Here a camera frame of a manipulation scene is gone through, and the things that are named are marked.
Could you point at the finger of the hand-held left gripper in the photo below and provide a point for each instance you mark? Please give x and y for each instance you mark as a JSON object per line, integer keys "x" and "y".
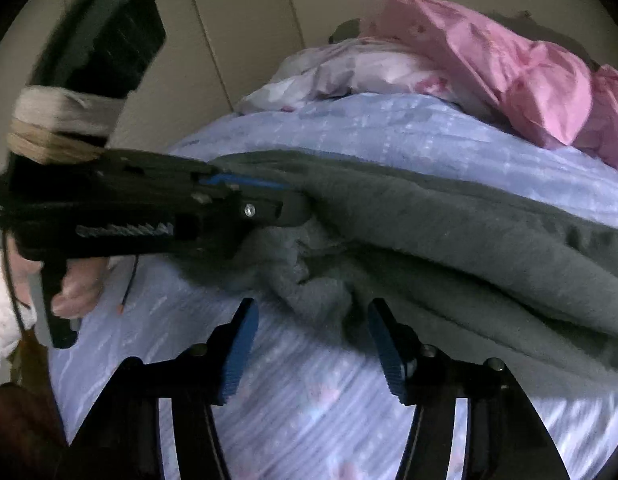
{"x": 269, "y": 212}
{"x": 239, "y": 181}

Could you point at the light blue bed sheet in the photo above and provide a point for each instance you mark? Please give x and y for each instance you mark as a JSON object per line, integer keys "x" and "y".
{"x": 299, "y": 420}

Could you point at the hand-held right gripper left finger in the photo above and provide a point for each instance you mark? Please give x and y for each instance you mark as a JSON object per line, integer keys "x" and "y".
{"x": 236, "y": 355}

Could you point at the person's brown hair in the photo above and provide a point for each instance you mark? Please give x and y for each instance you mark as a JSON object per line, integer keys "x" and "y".
{"x": 19, "y": 420}

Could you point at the white floral quilt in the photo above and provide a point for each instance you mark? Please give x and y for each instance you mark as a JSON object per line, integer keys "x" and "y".
{"x": 364, "y": 70}

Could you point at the person's left forearm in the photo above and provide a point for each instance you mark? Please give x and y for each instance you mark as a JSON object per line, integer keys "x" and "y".
{"x": 1, "y": 305}

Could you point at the grey fleece pants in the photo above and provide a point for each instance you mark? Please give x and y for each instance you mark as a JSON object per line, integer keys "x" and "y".
{"x": 439, "y": 240}

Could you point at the person's left hand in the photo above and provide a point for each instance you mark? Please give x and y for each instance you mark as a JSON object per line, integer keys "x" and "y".
{"x": 81, "y": 292}

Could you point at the pink cloth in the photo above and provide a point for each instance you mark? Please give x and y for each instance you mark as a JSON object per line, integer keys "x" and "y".
{"x": 489, "y": 60}

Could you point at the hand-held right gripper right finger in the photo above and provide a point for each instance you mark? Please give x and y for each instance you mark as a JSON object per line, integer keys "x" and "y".
{"x": 386, "y": 355}

